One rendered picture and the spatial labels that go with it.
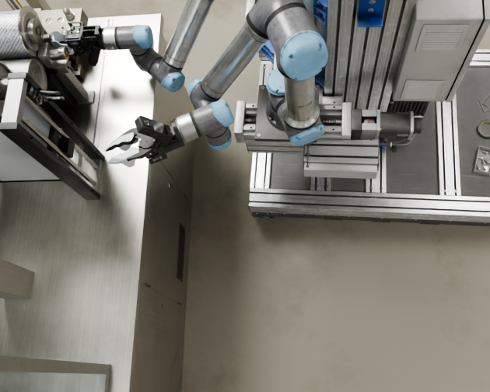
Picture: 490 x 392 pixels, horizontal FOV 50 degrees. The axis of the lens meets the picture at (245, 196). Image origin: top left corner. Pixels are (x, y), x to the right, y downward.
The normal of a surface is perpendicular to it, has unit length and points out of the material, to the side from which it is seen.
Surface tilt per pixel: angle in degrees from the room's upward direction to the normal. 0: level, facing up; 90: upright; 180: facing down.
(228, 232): 0
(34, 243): 0
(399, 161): 0
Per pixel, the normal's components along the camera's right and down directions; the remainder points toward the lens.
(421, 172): -0.12, -0.33
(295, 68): 0.33, 0.82
